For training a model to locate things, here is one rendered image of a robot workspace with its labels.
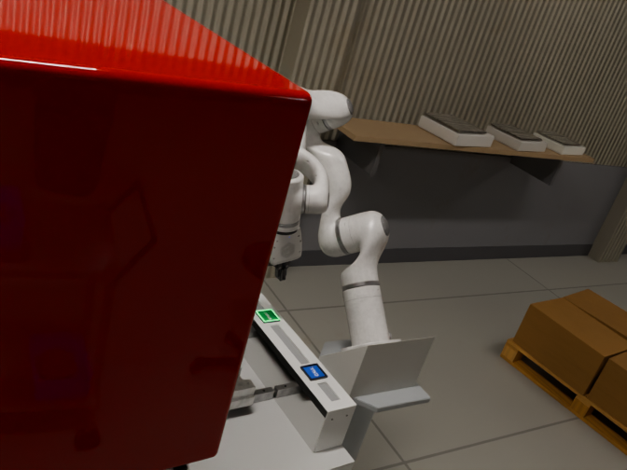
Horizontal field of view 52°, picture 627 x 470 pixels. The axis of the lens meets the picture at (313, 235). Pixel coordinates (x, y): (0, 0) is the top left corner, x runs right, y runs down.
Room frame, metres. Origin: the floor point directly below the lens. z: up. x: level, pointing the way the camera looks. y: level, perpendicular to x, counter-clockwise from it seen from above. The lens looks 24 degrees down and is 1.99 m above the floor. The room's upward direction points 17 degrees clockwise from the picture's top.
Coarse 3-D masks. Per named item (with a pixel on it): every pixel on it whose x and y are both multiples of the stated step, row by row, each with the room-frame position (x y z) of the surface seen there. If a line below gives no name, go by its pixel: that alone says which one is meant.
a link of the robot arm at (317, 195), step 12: (300, 144) 1.70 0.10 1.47; (300, 156) 1.66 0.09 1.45; (312, 156) 1.66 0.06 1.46; (300, 168) 1.67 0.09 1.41; (312, 168) 1.64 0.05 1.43; (324, 168) 1.64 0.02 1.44; (312, 180) 1.65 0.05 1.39; (324, 180) 1.60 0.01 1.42; (312, 192) 1.56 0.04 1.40; (324, 192) 1.57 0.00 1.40; (312, 204) 1.55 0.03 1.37; (324, 204) 1.56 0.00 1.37
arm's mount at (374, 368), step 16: (336, 352) 1.62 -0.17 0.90; (352, 352) 1.57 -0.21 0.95; (368, 352) 1.54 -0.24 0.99; (384, 352) 1.58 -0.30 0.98; (400, 352) 1.61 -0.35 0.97; (416, 352) 1.65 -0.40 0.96; (336, 368) 1.60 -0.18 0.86; (352, 368) 1.55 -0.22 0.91; (368, 368) 1.55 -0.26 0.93; (384, 368) 1.59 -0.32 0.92; (400, 368) 1.63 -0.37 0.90; (416, 368) 1.67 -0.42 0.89; (352, 384) 1.53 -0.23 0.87; (368, 384) 1.56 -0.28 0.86; (384, 384) 1.61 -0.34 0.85; (400, 384) 1.65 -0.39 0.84
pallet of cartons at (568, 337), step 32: (544, 320) 3.34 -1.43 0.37; (576, 320) 3.39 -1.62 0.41; (608, 320) 3.52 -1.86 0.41; (512, 352) 3.39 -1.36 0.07; (544, 352) 3.27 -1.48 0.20; (576, 352) 3.15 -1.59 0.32; (608, 352) 3.10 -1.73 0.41; (544, 384) 3.23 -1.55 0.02; (576, 384) 3.09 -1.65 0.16; (608, 384) 3.00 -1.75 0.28; (608, 416) 2.93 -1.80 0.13
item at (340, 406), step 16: (256, 320) 1.57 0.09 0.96; (272, 336) 1.52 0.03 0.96; (288, 336) 1.54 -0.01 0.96; (288, 352) 1.47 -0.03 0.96; (304, 352) 1.49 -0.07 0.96; (320, 384) 1.37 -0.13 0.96; (336, 384) 1.39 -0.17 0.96; (320, 400) 1.31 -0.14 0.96; (336, 400) 1.32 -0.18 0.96; (352, 400) 1.34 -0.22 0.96; (336, 416) 1.29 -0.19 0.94; (352, 416) 1.33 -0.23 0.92; (320, 432) 1.27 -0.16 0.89; (336, 432) 1.31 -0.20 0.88; (320, 448) 1.28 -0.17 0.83
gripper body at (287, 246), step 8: (280, 232) 1.56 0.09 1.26; (288, 232) 1.56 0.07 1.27; (296, 232) 1.59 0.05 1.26; (280, 240) 1.56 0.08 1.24; (288, 240) 1.57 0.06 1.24; (296, 240) 1.59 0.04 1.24; (272, 248) 1.55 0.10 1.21; (280, 248) 1.56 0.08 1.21; (288, 248) 1.58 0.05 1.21; (296, 248) 1.60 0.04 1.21; (272, 256) 1.55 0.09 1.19; (280, 256) 1.57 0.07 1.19; (288, 256) 1.58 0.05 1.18; (296, 256) 1.60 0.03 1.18; (272, 264) 1.56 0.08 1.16
